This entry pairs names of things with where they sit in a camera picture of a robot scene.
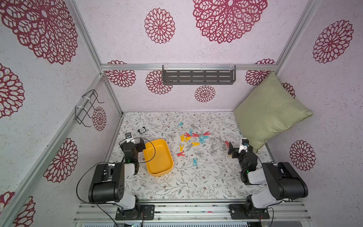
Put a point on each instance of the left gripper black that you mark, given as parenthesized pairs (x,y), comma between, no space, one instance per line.
(138,145)

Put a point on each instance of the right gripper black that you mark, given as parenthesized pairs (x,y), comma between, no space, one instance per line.
(236,150)

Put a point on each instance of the yellow plastic storage box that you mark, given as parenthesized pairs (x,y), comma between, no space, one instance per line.
(159,159)

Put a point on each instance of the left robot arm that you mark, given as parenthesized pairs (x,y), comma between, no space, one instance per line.
(108,182)

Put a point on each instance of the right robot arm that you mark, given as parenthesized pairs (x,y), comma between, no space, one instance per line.
(283,182)

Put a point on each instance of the black white plush toy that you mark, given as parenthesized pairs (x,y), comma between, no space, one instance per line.
(142,130)

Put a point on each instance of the floral table mat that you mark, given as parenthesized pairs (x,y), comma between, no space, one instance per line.
(217,175)

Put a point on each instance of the yellow clothespin pair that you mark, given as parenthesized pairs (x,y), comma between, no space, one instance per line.
(185,138)

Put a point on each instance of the green pillow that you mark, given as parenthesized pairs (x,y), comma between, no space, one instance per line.
(268,111)

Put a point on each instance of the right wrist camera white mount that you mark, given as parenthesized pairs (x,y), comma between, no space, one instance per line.
(244,145)

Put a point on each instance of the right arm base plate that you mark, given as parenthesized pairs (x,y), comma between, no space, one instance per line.
(241,211)

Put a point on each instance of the black wire wall rack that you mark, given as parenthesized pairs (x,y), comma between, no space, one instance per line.
(82,112)

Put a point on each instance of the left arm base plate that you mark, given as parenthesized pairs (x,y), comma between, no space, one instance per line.
(140,212)

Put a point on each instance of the grey wall shelf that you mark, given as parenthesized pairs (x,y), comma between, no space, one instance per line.
(198,77)

